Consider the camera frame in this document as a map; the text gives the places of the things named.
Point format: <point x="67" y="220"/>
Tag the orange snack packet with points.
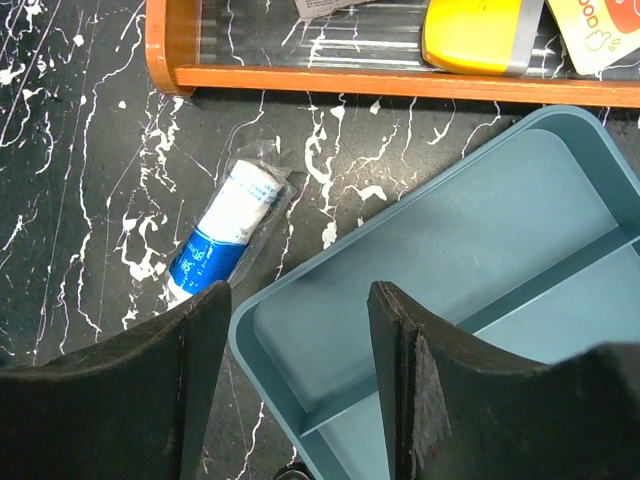
<point x="597" y="33"/>

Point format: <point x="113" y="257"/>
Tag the yellow tape measure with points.
<point x="480" y="37"/>

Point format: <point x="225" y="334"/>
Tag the wooden shelf rack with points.
<point x="373" y="48"/>

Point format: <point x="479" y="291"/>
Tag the blue divided tray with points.
<point x="530" y="243"/>

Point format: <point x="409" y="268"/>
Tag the red white medicine box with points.
<point x="311" y="9"/>

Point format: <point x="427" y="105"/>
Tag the blue white bandage roll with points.
<point x="243" y="211"/>

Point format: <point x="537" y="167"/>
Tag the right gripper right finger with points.
<point x="456" y="407"/>

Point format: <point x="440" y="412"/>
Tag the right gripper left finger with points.
<point x="135" y="406"/>

